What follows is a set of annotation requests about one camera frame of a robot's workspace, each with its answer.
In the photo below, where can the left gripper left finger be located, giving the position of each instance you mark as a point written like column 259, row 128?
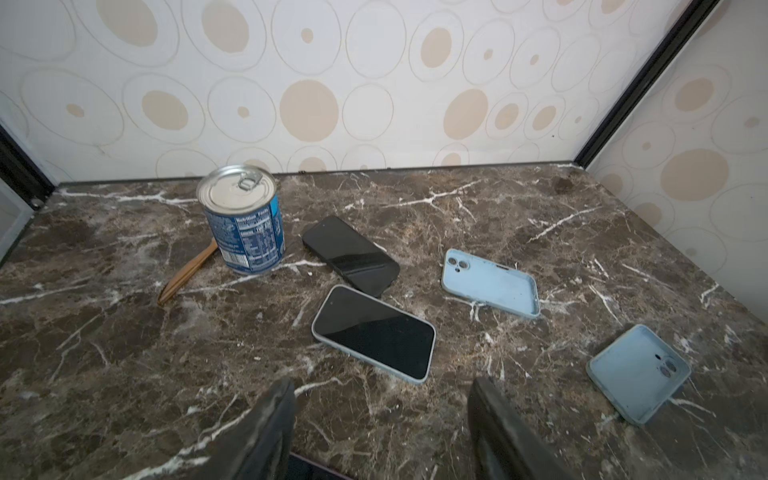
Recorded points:
column 258, row 447

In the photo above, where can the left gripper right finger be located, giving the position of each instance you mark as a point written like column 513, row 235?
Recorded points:
column 504, row 447

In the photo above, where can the black phone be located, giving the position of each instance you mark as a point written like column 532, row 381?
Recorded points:
column 375, row 330
column 300, row 468

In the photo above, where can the light blue phone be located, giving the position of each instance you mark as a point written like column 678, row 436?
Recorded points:
column 638, row 372
column 324, row 339
column 498, row 286

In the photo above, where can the black phone case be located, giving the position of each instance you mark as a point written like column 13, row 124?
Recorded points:
column 356, row 259

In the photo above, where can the brown wooden stick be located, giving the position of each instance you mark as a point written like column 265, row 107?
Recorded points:
column 182, row 277

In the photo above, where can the blue white tin can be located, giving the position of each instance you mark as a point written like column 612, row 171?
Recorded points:
column 241, row 205

